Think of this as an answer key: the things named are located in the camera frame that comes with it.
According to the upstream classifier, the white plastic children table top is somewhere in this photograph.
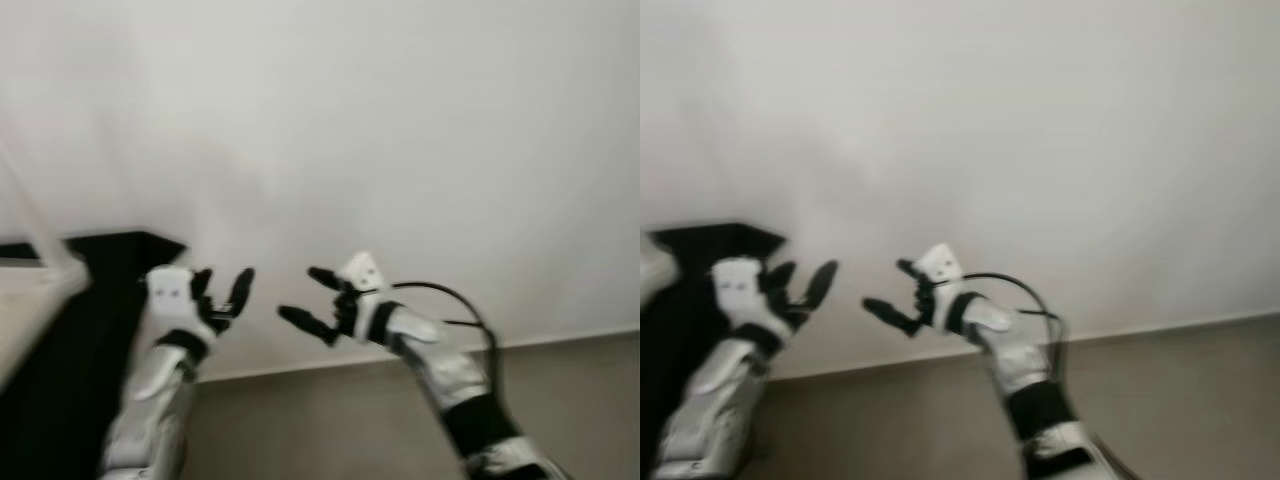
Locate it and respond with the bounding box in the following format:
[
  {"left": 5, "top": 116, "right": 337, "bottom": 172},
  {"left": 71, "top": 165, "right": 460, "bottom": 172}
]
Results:
[
  {"left": 0, "top": 258, "right": 89, "bottom": 391},
  {"left": 640, "top": 235, "right": 679, "bottom": 306}
]

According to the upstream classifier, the black tablecloth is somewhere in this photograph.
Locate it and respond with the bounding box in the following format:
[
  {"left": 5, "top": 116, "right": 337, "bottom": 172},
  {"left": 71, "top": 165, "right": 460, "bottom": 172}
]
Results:
[
  {"left": 0, "top": 230, "right": 188, "bottom": 480},
  {"left": 640, "top": 223, "right": 788, "bottom": 480}
]

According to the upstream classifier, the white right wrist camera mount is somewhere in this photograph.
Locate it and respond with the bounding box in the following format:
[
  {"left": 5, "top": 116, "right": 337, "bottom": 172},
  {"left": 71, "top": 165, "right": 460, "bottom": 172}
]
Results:
[
  {"left": 915, "top": 243, "right": 966, "bottom": 336},
  {"left": 335, "top": 252, "right": 391, "bottom": 346}
]

